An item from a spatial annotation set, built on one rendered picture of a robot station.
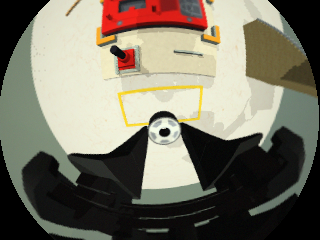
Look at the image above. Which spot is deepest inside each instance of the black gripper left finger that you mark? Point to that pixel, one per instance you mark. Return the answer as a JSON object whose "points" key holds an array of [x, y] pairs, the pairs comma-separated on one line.
{"points": [[124, 165]]}

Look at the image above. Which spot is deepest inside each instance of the black tyre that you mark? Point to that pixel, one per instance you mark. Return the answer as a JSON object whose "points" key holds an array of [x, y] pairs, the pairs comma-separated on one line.
{"points": [[167, 135]]}

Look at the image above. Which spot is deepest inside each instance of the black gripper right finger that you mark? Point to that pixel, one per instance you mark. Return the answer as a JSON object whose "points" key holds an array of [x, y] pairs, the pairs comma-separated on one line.
{"points": [[212, 155]]}

